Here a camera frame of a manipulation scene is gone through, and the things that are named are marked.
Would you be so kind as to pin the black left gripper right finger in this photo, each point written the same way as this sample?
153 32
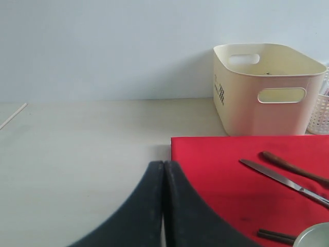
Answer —
189 220

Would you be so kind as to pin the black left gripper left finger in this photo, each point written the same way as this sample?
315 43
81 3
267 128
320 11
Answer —
137 222

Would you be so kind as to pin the dark wooden chopstick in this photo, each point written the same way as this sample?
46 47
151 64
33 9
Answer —
276 232
277 237

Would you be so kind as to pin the stainless steel table knife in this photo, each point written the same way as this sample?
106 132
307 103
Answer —
286 182

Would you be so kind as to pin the pale green ceramic bowl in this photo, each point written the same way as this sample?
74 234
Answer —
314 236

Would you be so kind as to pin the brown wooden spoon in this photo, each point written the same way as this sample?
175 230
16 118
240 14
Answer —
279 162

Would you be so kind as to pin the red tablecloth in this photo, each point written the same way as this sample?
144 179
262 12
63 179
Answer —
246 199

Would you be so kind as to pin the cream plastic storage bin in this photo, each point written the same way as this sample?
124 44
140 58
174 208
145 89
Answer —
264 89

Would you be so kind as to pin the white perforated plastic basket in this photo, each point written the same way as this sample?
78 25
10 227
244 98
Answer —
318 123

